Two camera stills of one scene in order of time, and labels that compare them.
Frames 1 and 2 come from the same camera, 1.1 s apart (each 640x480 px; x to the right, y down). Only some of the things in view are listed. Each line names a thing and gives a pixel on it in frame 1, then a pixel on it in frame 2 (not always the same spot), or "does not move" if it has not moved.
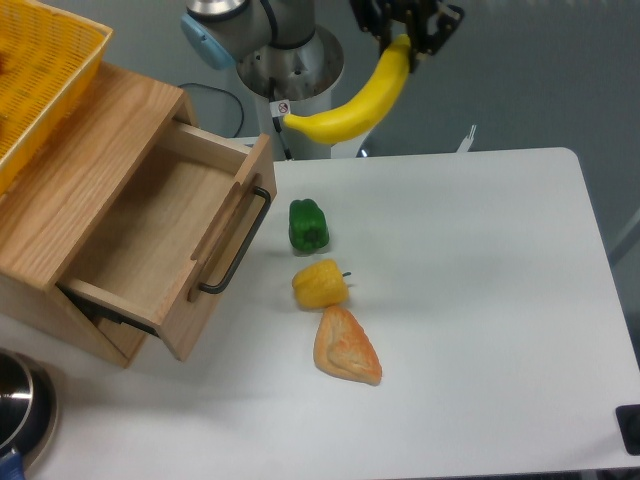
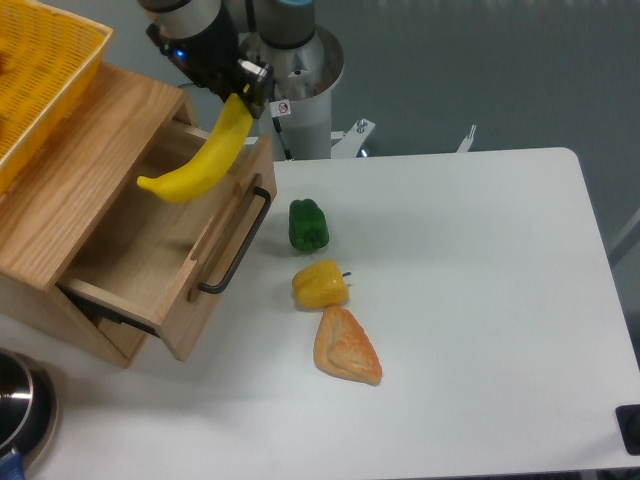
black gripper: (427, 23) -> (209, 61)
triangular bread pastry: (342, 348) does not move
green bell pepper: (308, 229) does not move
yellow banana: (359, 116) -> (210, 166)
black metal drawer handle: (243, 247) does not move
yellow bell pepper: (321, 284) does not move
